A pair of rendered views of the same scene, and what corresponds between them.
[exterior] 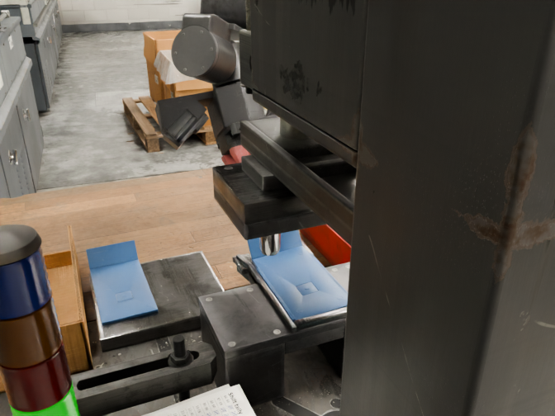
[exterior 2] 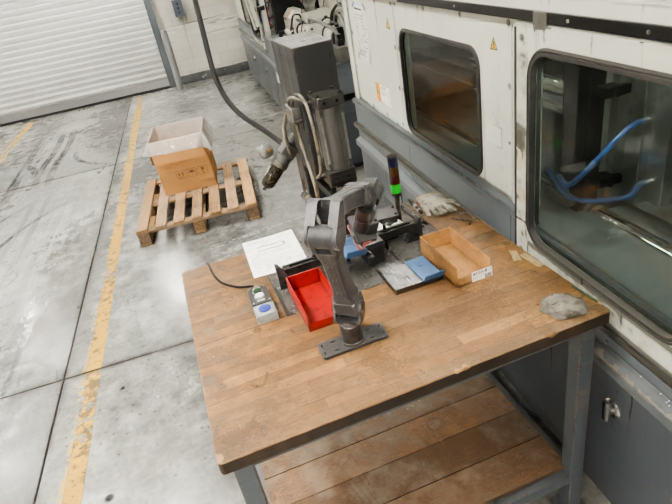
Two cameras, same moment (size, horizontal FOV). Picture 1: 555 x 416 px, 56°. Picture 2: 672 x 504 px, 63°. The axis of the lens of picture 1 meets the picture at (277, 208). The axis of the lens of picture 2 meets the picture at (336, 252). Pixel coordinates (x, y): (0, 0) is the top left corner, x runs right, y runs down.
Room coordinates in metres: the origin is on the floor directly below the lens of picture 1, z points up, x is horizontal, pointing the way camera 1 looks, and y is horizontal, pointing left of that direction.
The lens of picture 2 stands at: (2.14, 0.18, 1.92)
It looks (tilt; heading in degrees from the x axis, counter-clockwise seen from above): 30 degrees down; 189
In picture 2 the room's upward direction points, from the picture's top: 11 degrees counter-clockwise
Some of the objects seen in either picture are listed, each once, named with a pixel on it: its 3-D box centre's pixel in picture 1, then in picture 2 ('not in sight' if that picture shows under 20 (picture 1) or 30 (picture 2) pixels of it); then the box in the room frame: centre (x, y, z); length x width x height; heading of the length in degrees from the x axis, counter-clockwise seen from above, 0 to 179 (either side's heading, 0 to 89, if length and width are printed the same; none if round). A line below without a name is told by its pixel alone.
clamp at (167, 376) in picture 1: (142, 388); (395, 233); (0.39, 0.13, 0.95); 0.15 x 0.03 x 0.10; 113
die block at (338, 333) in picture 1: (295, 334); (353, 254); (0.49, -0.02, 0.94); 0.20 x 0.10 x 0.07; 113
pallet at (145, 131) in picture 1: (191, 115); not in sight; (4.47, 0.75, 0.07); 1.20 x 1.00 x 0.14; 23
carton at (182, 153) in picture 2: not in sight; (184, 154); (-2.59, -1.78, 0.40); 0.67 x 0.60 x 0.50; 15
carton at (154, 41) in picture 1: (178, 68); not in sight; (4.74, 0.88, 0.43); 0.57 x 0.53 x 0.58; 24
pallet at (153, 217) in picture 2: not in sight; (199, 197); (-2.31, -1.66, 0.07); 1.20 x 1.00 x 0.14; 16
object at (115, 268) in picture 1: (120, 278); (424, 266); (0.61, 0.22, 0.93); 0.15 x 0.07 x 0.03; 24
